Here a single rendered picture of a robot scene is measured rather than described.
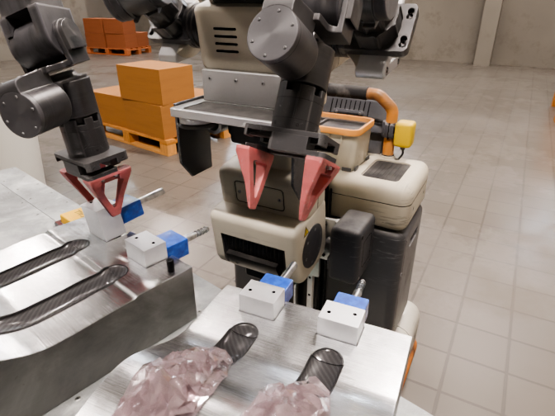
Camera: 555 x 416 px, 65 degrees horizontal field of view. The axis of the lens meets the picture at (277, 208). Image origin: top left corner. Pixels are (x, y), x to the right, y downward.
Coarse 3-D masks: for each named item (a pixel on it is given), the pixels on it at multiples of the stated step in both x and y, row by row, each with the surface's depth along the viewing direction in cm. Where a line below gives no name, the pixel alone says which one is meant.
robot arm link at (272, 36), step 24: (264, 0) 44; (288, 0) 42; (360, 0) 50; (264, 24) 43; (288, 24) 42; (312, 24) 47; (264, 48) 43; (288, 48) 42; (312, 48) 45; (288, 72) 46
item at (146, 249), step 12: (204, 228) 69; (132, 240) 61; (144, 240) 61; (156, 240) 61; (168, 240) 64; (180, 240) 64; (132, 252) 61; (144, 252) 59; (156, 252) 60; (168, 252) 62; (180, 252) 64; (144, 264) 60
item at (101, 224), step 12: (156, 192) 73; (84, 204) 67; (96, 204) 66; (132, 204) 69; (84, 216) 68; (96, 216) 64; (108, 216) 66; (120, 216) 67; (132, 216) 69; (96, 228) 67; (108, 228) 66; (120, 228) 67; (108, 240) 66
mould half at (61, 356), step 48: (48, 240) 67; (96, 240) 66; (0, 288) 57; (48, 288) 56; (144, 288) 56; (192, 288) 61; (0, 336) 47; (48, 336) 49; (96, 336) 51; (144, 336) 57; (0, 384) 44; (48, 384) 48
